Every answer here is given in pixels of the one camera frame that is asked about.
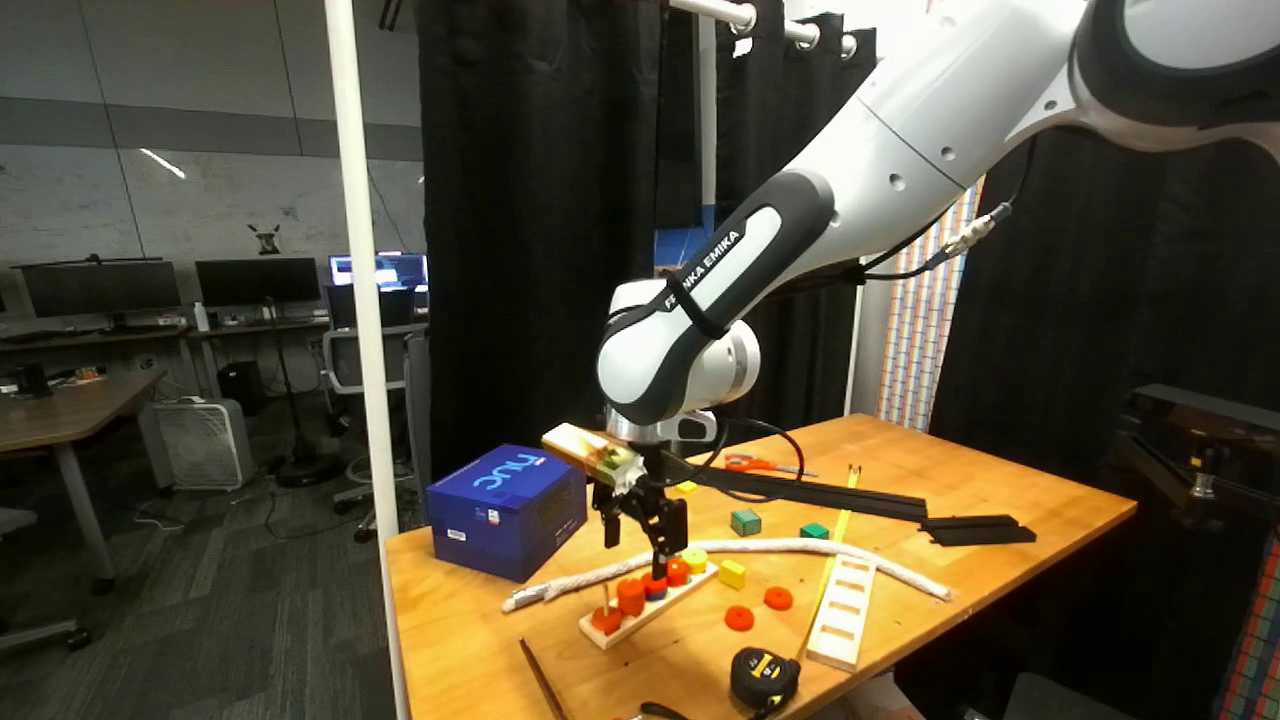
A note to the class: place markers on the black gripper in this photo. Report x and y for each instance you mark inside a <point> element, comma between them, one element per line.
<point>650,486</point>

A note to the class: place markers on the orange round piece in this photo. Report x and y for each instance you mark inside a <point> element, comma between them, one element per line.
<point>607,622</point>
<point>654,584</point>
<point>630,596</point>
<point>678,573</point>

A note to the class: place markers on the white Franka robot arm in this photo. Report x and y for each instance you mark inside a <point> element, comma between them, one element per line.
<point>921,144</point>

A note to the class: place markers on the white rectangular tray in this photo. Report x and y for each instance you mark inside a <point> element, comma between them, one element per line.
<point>627,624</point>

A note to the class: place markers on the small yellow block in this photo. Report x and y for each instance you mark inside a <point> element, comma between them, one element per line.
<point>729,573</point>

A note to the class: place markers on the green cube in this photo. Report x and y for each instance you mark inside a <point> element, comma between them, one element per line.
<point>744,521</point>

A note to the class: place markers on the blue cardboard box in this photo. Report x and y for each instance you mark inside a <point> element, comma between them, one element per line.
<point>505,510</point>

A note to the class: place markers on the flat orange disc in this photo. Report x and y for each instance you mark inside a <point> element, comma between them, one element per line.
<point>777,596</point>
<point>737,618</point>

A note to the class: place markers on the long white curved strip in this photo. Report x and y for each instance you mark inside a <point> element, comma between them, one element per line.
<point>801,550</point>

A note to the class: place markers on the small flat green block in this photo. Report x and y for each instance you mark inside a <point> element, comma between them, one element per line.
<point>815,529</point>

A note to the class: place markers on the thin dark stick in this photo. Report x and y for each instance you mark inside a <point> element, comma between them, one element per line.
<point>543,678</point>

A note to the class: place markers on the black tape measure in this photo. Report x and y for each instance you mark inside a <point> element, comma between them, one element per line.
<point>766,678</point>

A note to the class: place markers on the thin yellow stick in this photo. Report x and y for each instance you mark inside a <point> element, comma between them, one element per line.
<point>840,529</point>

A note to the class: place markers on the long black bar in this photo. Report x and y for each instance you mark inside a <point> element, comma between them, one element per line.
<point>840,499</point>

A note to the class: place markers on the white label board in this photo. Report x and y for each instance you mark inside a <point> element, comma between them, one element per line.
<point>840,611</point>

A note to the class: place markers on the wide black curtain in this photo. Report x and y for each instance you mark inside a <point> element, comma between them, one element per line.
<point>543,227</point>

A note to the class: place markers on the black office chair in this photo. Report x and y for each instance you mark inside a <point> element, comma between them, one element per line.
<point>348,385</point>

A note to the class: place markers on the white vertical pole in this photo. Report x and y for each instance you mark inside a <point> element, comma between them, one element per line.
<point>364,335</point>

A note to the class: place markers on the red checkered calibration board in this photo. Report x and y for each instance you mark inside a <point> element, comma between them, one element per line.
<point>921,340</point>

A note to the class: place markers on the black flat plate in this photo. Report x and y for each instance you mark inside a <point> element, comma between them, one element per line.
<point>983,529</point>

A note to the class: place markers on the lit blue computer monitor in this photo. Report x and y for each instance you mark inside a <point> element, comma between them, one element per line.
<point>401,272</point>

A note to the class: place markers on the dark computer monitor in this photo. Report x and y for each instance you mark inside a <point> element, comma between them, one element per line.
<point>262,281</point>
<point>102,287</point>

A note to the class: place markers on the white overhead pipe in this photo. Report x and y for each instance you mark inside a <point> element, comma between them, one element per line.
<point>723,8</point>

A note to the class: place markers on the black equipment case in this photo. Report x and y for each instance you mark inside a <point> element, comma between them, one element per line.
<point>1203,444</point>

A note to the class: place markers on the wooden office desk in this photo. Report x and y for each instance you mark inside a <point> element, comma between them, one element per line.
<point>63,404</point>

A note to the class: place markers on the plaid fabric item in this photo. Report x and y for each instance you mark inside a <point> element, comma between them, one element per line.
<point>1258,641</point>

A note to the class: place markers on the yellow wrist camera mount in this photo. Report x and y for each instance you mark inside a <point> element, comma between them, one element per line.
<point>584,450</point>

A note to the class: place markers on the long back wall desk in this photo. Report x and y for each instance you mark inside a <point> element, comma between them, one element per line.
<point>265,331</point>

